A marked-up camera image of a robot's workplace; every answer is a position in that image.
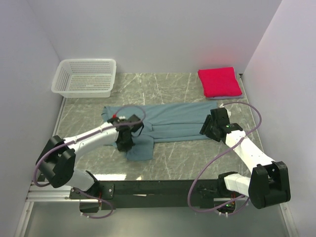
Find folded red t shirt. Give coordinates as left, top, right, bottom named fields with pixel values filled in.
left=198, top=67, right=242, bottom=98

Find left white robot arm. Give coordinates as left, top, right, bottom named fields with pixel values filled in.
left=35, top=115, right=144, bottom=198

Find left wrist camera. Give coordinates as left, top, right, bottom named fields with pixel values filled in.
left=112, top=114, right=126, bottom=121

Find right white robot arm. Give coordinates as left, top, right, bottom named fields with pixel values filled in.
left=200, top=108, right=291, bottom=209

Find aluminium frame rail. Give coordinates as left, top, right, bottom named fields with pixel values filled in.
left=26, top=180, right=287, bottom=203

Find folded lavender t shirt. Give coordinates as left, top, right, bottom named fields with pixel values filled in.
left=206, top=95, right=243, bottom=100

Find black base crossbar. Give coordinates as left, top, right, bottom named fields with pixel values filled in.
left=69, top=179, right=246, bottom=213

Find blue-grey t shirt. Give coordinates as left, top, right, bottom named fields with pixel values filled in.
left=101, top=101, right=217, bottom=161

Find white perforated plastic basket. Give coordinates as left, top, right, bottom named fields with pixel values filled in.
left=51, top=59, right=117, bottom=98

